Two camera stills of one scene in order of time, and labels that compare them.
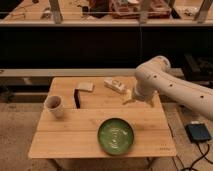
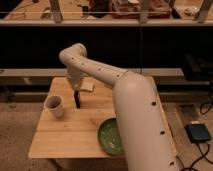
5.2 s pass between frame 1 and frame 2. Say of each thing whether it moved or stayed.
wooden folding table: stayed
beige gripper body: moved
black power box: stayed
